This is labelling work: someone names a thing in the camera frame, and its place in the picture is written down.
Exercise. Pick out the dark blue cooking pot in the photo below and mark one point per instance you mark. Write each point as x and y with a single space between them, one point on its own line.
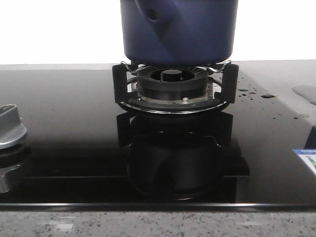
178 32

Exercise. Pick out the black metal pot support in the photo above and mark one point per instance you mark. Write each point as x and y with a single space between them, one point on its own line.
222 76

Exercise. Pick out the black round gas burner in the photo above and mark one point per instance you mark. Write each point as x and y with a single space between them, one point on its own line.
159 86

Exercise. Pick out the black glass gas stove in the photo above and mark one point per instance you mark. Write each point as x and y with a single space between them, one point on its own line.
83 152

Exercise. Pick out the silver stove control knob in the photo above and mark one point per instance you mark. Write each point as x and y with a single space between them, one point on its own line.
12 130

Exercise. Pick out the blue white energy label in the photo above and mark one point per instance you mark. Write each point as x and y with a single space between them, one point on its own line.
308 157

